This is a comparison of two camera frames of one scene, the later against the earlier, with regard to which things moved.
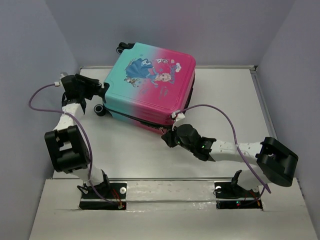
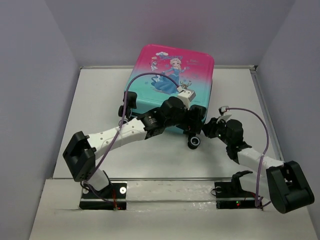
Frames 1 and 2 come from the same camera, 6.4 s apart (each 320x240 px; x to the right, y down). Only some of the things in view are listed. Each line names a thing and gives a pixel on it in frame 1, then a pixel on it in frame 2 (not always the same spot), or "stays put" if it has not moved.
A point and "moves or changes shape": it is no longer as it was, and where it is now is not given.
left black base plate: (109, 195) stays put
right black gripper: (168, 136) → (209, 127)
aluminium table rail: (171, 178) stays put
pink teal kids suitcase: (148, 85) moves or changes shape
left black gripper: (91, 83) → (191, 126)
